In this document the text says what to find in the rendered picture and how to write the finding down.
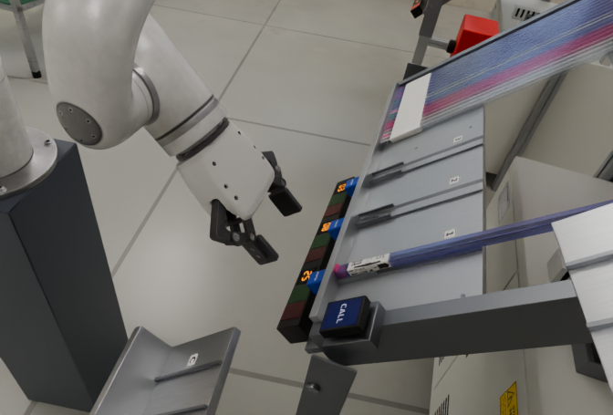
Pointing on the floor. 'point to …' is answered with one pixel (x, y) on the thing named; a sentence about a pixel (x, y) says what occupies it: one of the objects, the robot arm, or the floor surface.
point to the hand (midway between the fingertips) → (278, 230)
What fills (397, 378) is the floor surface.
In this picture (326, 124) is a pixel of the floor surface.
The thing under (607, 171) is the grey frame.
